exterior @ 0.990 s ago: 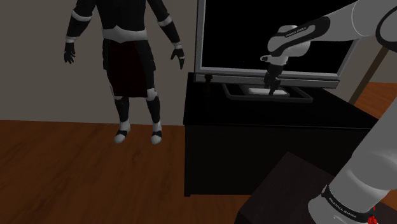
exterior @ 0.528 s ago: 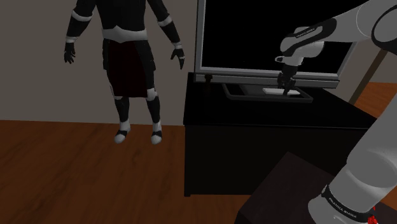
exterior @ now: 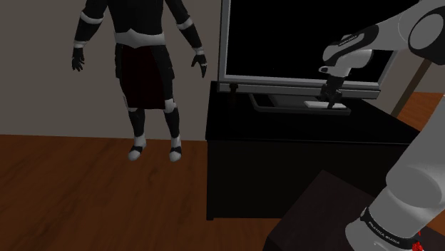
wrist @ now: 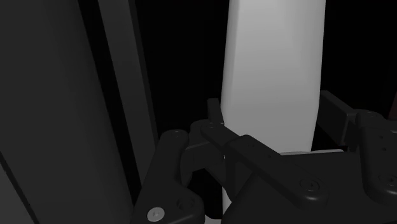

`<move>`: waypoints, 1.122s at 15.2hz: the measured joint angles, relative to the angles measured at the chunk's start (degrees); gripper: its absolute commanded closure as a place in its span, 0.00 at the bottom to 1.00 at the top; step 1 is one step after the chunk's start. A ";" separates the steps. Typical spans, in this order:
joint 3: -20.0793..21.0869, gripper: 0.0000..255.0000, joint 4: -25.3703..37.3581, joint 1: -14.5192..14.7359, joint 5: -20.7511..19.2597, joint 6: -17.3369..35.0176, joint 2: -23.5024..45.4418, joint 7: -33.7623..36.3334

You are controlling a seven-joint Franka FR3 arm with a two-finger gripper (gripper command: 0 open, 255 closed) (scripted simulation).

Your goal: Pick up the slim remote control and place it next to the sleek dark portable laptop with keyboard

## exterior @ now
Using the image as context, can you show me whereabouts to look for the white flat rectangular remote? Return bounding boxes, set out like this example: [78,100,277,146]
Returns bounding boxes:
[303,100,352,113]

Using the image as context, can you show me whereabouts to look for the brown wooden pole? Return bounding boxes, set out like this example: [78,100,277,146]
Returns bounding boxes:
[390,58,434,118]

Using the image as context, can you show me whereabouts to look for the black cabinet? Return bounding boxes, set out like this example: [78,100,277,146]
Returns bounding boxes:
[204,80,422,222]

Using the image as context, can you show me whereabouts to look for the small black upright object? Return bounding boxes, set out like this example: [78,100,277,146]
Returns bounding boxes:
[227,82,240,105]

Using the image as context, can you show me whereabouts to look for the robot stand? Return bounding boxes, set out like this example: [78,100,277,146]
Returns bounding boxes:
[262,169,445,251]

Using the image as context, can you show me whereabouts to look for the black and white armoured figure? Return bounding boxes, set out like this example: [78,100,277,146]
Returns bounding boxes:
[71,0,209,163]

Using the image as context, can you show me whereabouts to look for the black television with grey frame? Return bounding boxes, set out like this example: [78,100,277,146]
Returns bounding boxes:
[216,0,419,116]

